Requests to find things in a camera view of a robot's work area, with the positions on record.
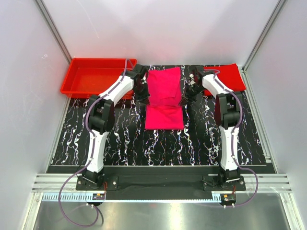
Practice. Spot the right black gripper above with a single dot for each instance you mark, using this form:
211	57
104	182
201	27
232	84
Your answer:
189	90

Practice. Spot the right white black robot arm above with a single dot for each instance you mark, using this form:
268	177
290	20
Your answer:
228	115

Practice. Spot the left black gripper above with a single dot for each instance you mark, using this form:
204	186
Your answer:
141	88

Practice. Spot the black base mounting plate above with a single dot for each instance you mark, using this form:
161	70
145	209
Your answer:
144	183

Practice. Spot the red plastic bin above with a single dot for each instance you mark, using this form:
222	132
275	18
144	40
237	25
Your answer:
88	76

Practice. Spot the folded red t shirt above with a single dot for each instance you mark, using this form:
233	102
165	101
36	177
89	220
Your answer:
230	76

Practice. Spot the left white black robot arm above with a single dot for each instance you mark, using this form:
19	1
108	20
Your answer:
100	119

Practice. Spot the black marble pattern mat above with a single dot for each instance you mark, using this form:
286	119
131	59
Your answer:
130	144

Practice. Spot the pink t shirt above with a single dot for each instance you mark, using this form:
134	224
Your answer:
164	111

